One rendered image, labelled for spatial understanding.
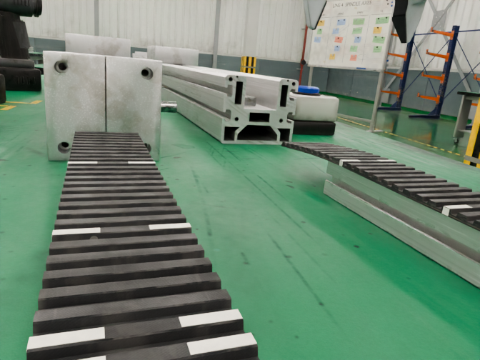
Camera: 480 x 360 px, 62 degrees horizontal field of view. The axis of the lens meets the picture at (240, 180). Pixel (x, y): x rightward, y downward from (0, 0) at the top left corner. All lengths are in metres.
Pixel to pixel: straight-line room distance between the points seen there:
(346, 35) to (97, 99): 6.19
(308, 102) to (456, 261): 0.44
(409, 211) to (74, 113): 0.29
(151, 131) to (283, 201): 0.15
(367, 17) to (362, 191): 6.03
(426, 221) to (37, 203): 0.24
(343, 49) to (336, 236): 6.27
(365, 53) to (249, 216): 5.98
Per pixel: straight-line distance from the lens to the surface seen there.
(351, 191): 0.32
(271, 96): 0.54
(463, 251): 0.25
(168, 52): 1.06
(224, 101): 0.50
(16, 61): 1.03
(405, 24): 0.37
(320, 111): 0.65
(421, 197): 0.25
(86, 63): 0.38
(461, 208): 0.24
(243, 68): 10.72
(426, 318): 0.20
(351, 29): 6.45
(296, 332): 0.17
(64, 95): 0.39
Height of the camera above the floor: 0.88
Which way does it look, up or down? 16 degrees down
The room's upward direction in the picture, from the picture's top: 5 degrees clockwise
